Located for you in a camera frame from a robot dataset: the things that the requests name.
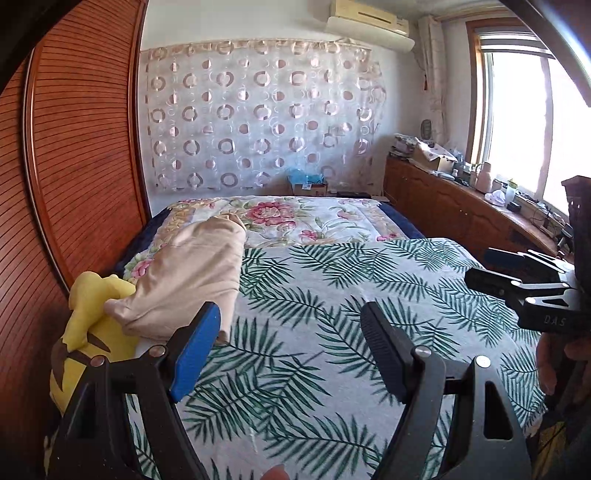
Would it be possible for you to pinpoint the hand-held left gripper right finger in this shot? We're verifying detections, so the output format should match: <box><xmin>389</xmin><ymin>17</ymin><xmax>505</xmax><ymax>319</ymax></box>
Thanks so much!
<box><xmin>360</xmin><ymin>301</ymin><xmax>534</xmax><ymax>480</ymax></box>

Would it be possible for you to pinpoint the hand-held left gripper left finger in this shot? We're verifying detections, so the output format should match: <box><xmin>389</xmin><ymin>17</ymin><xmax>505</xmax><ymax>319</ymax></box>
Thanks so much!
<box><xmin>46</xmin><ymin>302</ymin><xmax>221</xmax><ymax>480</ymax></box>

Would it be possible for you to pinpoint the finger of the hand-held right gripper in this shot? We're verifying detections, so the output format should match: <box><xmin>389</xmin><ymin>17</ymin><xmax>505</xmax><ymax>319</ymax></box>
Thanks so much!
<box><xmin>464</xmin><ymin>268</ymin><xmax>573</xmax><ymax>303</ymax></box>
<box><xmin>487</xmin><ymin>248</ymin><xmax>575</xmax><ymax>274</ymax></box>

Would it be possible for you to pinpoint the beige printed t-shirt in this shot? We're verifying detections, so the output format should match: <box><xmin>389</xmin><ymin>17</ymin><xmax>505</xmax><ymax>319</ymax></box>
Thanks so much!
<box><xmin>104</xmin><ymin>213</ymin><xmax>247</xmax><ymax>344</ymax></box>

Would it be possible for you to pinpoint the person's right hand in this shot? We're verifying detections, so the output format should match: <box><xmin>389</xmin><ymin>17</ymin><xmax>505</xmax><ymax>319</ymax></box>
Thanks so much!
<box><xmin>536</xmin><ymin>329</ymin><xmax>591</xmax><ymax>409</ymax></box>

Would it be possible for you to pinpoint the green leaf print blanket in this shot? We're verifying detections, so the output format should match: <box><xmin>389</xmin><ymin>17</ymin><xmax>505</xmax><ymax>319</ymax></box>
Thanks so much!
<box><xmin>124</xmin><ymin>237</ymin><xmax>550</xmax><ymax>480</ymax></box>

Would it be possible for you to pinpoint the long wooden sideboard cabinet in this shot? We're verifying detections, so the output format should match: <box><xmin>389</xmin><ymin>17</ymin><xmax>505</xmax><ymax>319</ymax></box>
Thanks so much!
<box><xmin>384</xmin><ymin>157</ymin><xmax>578</xmax><ymax>268</ymax></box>

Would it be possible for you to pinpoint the yellow plush toy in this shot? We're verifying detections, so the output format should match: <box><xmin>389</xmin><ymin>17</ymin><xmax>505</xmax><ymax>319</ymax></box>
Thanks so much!
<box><xmin>44</xmin><ymin>271</ymin><xmax>139</xmax><ymax>416</ymax></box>

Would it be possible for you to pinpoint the open cardboard box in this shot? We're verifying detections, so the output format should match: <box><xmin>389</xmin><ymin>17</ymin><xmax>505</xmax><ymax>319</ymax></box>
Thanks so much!
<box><xmin>409</xmin><ymin>138</ymin><xmax>458</xmax><ymax>174</ymax></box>

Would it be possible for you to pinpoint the wooden framed window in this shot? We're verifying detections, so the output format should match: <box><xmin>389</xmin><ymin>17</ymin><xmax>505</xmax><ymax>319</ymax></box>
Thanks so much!
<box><xmin>466</xmin><ymin>18</ymin><xmax>591</xmax><ymax>217</ymax></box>

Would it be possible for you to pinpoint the patterned cloth pile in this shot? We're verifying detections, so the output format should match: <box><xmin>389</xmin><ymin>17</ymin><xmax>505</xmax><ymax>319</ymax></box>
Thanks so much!
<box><xmin>392</xmin><ymin>134</ymin><xmax>416</xmax><ymax>160</ymax></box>

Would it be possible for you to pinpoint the floral quilt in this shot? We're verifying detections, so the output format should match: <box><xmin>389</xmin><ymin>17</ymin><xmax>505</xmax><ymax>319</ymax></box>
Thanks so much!
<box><xmin>122</xmin><ymin>196</ymin><xmax>411</xmax><ymax>282</ymax></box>

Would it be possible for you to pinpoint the small brown cardboard box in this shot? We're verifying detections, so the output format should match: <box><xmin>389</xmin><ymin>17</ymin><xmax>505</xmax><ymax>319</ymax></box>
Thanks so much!
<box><xmin>292</xmin><ymin>181</ymin><xmax>329</xmax><ymax>197</ymax></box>

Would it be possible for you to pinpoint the bundled patterned window curtain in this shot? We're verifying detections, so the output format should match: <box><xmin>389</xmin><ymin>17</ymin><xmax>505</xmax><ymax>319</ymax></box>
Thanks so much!
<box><xmin>418</xmin><ymin>16</ymin><xmax>446</xmax><ymax>144</ymax></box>

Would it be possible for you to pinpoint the blue plastic bag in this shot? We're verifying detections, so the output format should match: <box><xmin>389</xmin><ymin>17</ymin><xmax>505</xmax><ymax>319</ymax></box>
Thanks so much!
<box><xmin>287</xmin><ymin>167</ymin><xmax>324</xmax><ymax>185</ymax></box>

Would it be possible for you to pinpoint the brown slatted wooden wardrobe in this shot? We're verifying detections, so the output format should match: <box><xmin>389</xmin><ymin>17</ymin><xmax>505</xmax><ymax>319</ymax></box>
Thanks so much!
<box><xmin>0</xmin><ymin>0</ymin><xmax>153</xmax><ymax>480</ymax></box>

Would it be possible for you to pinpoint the circle patterned sheer curtain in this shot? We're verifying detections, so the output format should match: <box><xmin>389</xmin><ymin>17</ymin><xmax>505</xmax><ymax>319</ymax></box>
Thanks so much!
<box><xmin>140</xmin><ymin>39</ymin><xmax>387</xmax><ymax>192</ymax></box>

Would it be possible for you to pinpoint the cream wall air conditioner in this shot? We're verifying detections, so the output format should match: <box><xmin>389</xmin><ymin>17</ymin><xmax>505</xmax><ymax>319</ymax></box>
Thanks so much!
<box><xmin>329</xmin><ymin>0</ymin><xmax>411</xmax><ymax>35</ymax></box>

